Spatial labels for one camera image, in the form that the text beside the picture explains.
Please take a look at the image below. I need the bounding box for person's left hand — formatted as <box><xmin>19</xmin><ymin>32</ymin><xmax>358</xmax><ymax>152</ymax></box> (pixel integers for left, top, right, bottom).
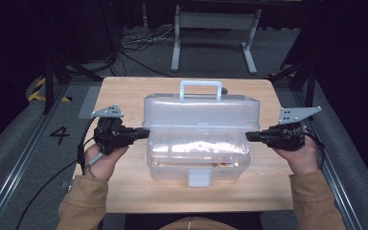
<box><xmin>83</xmin><ymin>143</ymin><xmax>129</xmax><ymax>182</ymax></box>

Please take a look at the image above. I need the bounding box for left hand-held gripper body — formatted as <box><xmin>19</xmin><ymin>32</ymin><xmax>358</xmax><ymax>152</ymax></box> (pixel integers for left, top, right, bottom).
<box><xmin>90</xmin><ymin>103</ymin><xmax>138</xmax><ymax>156</ymax></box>

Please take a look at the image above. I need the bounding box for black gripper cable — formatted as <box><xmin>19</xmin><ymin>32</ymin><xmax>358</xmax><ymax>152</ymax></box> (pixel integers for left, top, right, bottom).
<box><xmin>14</xmin><ymin>117</ymin><xmax>99</xmax><ymax>230</ymax></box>
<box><xmin>302</xmin><ymin>129</ymin><xmax>327</xmax><ymax>171</ymax></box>

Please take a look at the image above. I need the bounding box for black metal stand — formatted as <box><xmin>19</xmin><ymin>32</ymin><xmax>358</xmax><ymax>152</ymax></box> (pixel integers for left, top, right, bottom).
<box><xmin>42</xmin><ymin>0</ymin><xmax>105</xmax><ymax>115</ymax></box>
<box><xmin>265</xmin><ymin>58</ymin><xmax>321</xmax><ymax>108</ymax></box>

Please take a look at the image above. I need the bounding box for white metal desk frame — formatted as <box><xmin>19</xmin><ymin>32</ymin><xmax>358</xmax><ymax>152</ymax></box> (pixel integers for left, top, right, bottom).
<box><xmin>171</xmin><ymin>4</ymin><xmax>264</xmax><ymax>76</ymax></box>

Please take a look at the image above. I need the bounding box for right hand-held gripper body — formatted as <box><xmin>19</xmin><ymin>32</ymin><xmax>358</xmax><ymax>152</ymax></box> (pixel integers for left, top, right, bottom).
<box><xmin>260</xmin><ymin>106</ymin><xmax>323</xmax><ymax>151</ymax></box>

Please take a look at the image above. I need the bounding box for yellow black hazard tape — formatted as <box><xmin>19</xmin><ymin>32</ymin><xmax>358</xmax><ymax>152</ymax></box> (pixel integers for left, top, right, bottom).
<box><xmin>27</xmin><ymin>77</ymin><xmax>73</xmax><ymax>104</ymax></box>

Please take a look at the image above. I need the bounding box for aluminium floor rail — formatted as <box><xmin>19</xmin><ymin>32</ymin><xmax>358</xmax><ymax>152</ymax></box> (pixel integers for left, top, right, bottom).
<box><xmin>0</xmin><ymin>83</ymin><xmax>69</xmax><ymax>230</ymax></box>
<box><xmin>322</xmin><ymin>149</ymin><xmax>364</xmax><ymax>230</ymax></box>

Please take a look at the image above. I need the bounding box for bundle of floor cables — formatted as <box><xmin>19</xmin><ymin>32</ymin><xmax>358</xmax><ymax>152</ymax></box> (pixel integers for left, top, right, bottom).
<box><xmin>117</xmin><ymin>24</ymin><xmax>180</xmax><ymax>79</ymax></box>

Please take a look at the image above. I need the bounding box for grey plug cable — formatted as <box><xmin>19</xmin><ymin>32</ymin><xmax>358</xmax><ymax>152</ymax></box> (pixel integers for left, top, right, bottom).
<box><xmin>87</xmin><ymin>152</ymin><xmax>104</xmax><ymax>179</ymax></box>

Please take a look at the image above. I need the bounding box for clear plastic storage box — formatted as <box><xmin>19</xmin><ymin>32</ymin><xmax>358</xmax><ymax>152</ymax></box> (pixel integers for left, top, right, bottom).
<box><xmin>142</xmin><ymin>80</ymin><xmax>262</xmax><ymax>189</ymax></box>

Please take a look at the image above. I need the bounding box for person's right hand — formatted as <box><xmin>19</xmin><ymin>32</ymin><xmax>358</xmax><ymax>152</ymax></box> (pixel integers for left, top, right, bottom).
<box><xmin>272</xmin><ymin>135</ymin><xmax>320</xmax><ymax>176</ymax></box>

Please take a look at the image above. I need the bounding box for person's torso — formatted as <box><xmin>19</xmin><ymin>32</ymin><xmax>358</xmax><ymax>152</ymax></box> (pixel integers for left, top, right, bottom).
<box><xmin>124</xmin><ymin>212</ymin><xmax>265</xmax><ymax>230</ymax></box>

